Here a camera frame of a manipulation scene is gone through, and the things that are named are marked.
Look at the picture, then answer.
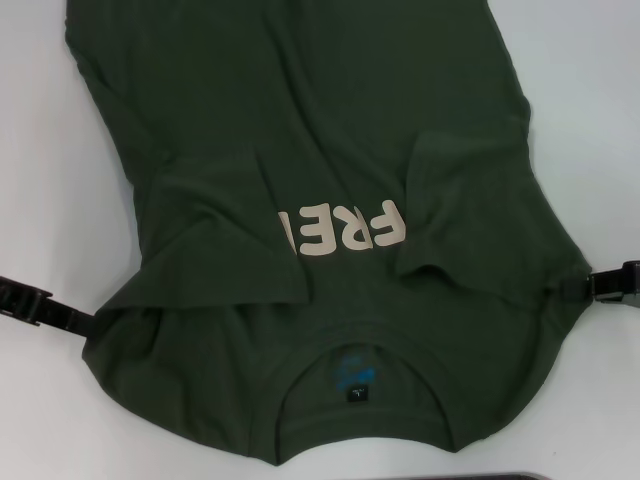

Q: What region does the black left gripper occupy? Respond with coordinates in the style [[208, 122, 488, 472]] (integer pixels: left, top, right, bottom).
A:
[[0, 274, 100, 342]]

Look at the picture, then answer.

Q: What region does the dark green FREE T-shirt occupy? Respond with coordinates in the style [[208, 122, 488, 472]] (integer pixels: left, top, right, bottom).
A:
[[62, 0, 594, 454]]

